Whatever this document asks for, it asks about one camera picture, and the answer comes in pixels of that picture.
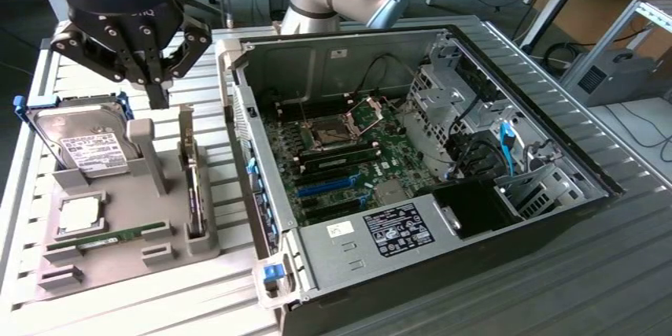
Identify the silver disk bay cage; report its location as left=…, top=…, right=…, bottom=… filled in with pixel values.
left=406, top=31, right=530, bottom=144

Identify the grey control box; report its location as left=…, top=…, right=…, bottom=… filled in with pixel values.
left=574, top=47, right=664, bottom=108

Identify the dark RAM stick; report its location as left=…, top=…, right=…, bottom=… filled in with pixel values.
left=298, top=150, right=380, bottom=175

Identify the aluminium profile frame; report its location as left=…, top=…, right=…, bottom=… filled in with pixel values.
left=556, top=0, right=672, bottom=87

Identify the silver slanted disk bay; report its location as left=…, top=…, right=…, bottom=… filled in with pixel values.
left=492, top=161, right=581, bottom=221

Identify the black plastic air duct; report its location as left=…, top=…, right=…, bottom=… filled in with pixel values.
left=413, top=177, right=524, bottom=241

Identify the grey parts rack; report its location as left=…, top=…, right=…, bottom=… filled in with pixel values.
left=33, top=117, right=221, bottom=301

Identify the green RAM stick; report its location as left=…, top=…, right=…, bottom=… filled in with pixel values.
left=45, top=222, right=165, bottom=253

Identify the Nvidia graphics card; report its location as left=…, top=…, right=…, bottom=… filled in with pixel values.
left=176, top=102, right=206, bottom=241

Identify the blue SATA wire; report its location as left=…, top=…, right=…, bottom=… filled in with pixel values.
left=500, top=120, right=521, bottom=176

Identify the silver power supply unit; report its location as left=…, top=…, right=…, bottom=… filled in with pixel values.
left=285, top=193, right=466, bottom=302

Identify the metal socket cover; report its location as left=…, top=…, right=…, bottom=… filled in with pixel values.
left=338, top=95, right=388, bottom=137

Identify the open black PC case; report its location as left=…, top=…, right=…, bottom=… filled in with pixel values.
left=214, top=24, right=625, bottom=336

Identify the silver hard disk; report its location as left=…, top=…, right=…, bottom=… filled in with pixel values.
left=32, top=100, right=144, bottom=178

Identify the green motherboard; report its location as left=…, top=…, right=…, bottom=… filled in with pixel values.
left=260, top=91, right=440, bottom=227

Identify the CPU socket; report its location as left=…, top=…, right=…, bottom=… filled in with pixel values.
left=308, top=120, right=352, bottom=153

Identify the black looped wire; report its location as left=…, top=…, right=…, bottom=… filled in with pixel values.
left=360, top=54, right=416, bottom=98

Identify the black long expansion slot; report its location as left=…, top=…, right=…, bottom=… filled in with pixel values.
left=305, top=205, right=368, bottom=223
left=292, top=168, right=362, bottom=187
left=302, top=196, right=364, bottom=214

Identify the black coiled cable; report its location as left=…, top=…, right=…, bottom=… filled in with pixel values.
left=541, top=42, right=582, bottom=74

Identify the black slanted pole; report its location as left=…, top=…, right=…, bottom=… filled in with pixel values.
left=521, top=0, right=600, bottom=54

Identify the blue disk caddy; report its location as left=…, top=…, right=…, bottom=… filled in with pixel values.
left=13, top=90, right=136, bottom=170

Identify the thin metal locking lever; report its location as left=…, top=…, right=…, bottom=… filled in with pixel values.
left=294, top=90, right=312, bottom=132

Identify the silver chipset heatsink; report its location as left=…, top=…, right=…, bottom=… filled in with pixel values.
left=374, top=179, right=414, bottom=204

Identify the black wire bundle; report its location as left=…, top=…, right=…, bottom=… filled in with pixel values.
left=445, top=133, right=508, bottom=179

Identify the blue case latch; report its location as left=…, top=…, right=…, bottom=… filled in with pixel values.
left=260, top=264, right=285, bottom=284

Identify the silver CPU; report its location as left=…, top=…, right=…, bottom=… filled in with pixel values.
left=56, top=197, right=105, bottom=234

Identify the black thick wire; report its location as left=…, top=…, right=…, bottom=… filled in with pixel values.
left=454, top=86, right=482, bottom=135

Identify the black RAM slot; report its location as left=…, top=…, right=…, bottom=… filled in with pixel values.
left=293, top=142, right=381, bottom=164

